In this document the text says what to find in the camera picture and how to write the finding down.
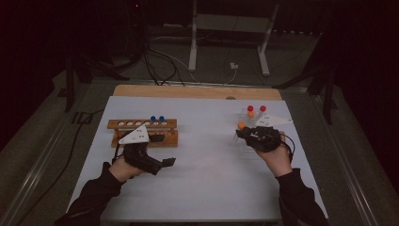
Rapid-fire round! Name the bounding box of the black tripod stand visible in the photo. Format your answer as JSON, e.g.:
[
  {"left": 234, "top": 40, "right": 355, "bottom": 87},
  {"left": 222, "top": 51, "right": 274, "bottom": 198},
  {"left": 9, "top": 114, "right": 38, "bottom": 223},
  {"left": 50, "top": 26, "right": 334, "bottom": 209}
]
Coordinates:
[
  {"left": 272, "top": 59, "right": 339, "bottom": 125},
  {"left": 64, "top": 53, "right": 131, "bottom": 113}
]

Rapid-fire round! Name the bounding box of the grey metal stand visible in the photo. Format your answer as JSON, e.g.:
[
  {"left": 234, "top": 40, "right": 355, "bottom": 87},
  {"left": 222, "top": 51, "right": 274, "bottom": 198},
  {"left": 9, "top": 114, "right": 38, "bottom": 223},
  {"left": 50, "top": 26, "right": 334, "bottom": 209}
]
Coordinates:
[{"left": 187, "top": 0, "right": 280, "bottom": 77}]

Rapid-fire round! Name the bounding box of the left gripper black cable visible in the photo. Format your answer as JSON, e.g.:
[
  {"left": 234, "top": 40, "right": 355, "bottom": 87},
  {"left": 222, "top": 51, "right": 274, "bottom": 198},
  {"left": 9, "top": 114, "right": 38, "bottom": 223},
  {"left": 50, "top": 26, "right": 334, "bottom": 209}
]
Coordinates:
[{"left": 112, "top": 142, "right": 125, "bottom": 166}]

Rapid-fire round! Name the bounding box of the person's left hand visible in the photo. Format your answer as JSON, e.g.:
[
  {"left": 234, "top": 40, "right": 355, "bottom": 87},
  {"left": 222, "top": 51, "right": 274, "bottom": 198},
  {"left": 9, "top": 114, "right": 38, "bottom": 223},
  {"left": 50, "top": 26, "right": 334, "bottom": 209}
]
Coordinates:
[{"left": 107, "top": 155, "right": 147, "bottom": 184}]

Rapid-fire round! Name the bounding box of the white cable with plug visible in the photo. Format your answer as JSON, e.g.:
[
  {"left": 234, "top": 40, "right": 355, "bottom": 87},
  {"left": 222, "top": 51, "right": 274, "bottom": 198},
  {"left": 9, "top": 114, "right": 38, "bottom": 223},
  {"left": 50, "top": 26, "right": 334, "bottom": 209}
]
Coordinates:
[{"left": 223, "top": 61, "right": 240, "bottom": 86}]

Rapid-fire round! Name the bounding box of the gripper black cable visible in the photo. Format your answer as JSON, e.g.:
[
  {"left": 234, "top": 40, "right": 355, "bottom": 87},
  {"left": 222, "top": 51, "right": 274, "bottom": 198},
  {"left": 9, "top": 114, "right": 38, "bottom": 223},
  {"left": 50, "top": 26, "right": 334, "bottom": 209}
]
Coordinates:
[
  {"left": 112, "top": 142, "right": 125, "bottom": 166},
  {"left": 280, "top": 133, "right": 296, "bottom": 158}
]

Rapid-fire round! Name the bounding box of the wooden test tube rack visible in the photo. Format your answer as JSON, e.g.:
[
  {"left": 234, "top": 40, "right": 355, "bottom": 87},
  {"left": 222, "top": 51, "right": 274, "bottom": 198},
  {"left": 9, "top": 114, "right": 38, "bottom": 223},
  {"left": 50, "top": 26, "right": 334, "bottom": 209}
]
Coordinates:
[{"left": 106, "top": 118, "right": 179, "bottom": 149}]

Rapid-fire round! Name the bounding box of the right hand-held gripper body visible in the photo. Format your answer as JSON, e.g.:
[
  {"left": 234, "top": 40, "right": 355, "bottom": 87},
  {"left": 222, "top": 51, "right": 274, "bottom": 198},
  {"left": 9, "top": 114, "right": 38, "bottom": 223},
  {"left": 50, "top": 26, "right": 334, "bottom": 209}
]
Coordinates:
[{"left": 246, "top": 114, "right": 294, "bottom": 154}]

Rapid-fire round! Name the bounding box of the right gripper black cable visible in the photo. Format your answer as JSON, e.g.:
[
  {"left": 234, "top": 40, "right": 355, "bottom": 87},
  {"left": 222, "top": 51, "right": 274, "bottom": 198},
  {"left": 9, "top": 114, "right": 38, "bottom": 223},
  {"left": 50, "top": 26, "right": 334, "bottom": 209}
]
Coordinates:
[{"left": 280, "top": 133, "right": 296, "bottom": 158}]

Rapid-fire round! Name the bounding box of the black cable bundle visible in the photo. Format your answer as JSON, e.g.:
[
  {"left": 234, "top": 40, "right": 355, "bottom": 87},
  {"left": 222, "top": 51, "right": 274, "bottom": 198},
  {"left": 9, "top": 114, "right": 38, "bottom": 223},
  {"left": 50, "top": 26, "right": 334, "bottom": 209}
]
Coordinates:
[{"left": 139, "top": 40, "right": 186, "bottom": 88}]

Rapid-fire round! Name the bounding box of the clear plastic test tube rack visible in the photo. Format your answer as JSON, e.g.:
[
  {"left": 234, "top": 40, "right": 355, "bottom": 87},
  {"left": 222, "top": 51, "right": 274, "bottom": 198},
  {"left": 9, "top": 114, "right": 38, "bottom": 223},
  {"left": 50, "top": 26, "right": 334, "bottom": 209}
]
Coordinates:
[{"left": 239, "top": 106, "right": 271, "bottom": 153}]

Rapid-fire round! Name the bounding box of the white table mat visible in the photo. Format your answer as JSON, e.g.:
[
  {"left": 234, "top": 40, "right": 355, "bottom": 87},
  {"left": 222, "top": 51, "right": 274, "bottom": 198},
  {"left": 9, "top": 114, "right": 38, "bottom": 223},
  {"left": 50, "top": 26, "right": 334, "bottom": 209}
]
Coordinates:
[{"left": 67, "top": 95, "right": 329, "bottom": 222}]

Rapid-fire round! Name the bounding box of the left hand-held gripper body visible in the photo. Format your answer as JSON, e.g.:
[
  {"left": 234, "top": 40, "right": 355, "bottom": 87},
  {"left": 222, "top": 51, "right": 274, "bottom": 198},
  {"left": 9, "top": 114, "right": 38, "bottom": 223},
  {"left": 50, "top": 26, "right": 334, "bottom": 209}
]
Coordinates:
[{"left": 118, "top": 123, "right": 165, "bottom": 176}]

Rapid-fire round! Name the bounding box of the person's right hand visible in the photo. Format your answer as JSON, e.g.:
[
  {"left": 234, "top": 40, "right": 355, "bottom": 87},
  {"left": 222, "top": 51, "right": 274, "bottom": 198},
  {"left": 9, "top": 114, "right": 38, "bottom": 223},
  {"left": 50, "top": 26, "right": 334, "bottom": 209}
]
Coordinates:
[{"left": 256, "top": 131, "right": 295, "bottom": 178}]

